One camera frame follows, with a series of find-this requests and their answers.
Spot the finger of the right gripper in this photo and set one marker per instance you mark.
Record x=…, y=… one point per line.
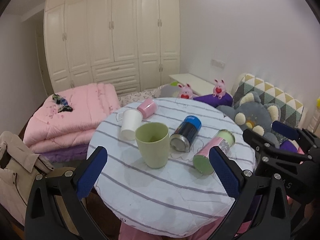
x=304, y=138
x=276, y=160

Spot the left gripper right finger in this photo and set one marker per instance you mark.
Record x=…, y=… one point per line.
x=250, y=215

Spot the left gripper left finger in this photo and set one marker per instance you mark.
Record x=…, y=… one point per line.
x=43, y=219

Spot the green plastic cup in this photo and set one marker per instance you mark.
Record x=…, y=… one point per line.
x=153, y=143

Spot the white paper cup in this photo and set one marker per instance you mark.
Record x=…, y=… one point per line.
x=132, y=119

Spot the pink ribbed cup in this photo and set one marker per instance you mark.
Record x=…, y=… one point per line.
x=147, y=108

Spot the triangle pattern quilted headboard cover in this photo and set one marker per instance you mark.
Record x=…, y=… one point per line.
x=293, y=112

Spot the grey plush toy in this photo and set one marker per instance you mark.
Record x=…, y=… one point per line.
x=250, y=113

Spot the pink green clear canister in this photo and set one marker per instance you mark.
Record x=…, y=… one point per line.
x=208, y=159

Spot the beige jacket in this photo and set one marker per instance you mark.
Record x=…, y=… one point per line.
x=19, y=167

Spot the purple pillow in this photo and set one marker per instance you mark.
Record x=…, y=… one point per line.
x=215, y=101

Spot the pink bunny toy right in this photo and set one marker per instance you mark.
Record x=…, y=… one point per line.
x=220, y=89

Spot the pink bunny toy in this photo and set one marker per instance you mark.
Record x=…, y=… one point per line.
x=220, y=89
x=185, y=92

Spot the blue black can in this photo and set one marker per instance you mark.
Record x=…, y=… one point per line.
x=184, y=136

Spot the folded pink quilt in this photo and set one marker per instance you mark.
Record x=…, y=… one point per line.
x=48, y=129

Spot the white bedside shelf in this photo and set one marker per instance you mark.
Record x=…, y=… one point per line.
x=199, y=86

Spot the pink bunny toy left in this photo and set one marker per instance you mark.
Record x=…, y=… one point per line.
x=185, y=92

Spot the grey green pillow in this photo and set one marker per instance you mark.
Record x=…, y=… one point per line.
x=167, y=91

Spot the striped white tablecloth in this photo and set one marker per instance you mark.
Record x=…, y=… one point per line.
x=175, y=200

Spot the heart pattern bed sheet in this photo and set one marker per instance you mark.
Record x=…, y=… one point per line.
x=138, y=96

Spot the cream wardrobe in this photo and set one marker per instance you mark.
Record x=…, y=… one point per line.
x=131, y=44

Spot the wall switch panel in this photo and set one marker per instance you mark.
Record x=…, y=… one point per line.
x=217, y=63

